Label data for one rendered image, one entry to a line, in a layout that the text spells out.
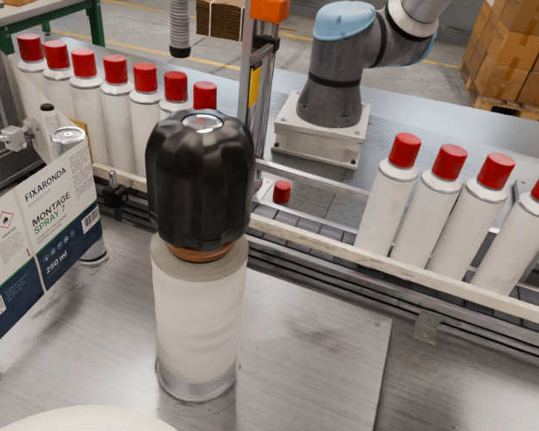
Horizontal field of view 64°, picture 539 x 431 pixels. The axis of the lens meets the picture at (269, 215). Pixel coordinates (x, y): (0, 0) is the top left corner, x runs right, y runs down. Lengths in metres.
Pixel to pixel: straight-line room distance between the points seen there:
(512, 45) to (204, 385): 3.65
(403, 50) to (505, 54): 2.93
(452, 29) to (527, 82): 2.29
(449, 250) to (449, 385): 0.17
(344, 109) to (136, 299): 0.61
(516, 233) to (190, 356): 0.42
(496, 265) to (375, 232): 0.16
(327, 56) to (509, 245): 0.52
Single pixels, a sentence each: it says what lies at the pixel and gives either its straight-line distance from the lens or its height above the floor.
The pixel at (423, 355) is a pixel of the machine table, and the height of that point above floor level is 0.83.
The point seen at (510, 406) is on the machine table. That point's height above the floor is 0.83.
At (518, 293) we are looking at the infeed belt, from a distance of 0.74.
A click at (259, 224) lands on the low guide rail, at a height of 0.91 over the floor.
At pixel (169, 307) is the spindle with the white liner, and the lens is 0.39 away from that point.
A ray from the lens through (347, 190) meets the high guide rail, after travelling 0.67.
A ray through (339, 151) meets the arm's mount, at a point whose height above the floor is 0.86.
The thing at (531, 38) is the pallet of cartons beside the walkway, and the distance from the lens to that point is 3.92.
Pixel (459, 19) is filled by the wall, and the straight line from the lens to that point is 6.12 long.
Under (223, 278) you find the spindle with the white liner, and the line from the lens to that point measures 0.35.
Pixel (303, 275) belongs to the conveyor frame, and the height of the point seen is 0.84.
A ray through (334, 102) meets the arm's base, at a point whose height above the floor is 0.96.
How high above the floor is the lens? 1.32
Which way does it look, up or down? 38 degrees down
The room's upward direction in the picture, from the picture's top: 8 degrees clockwise
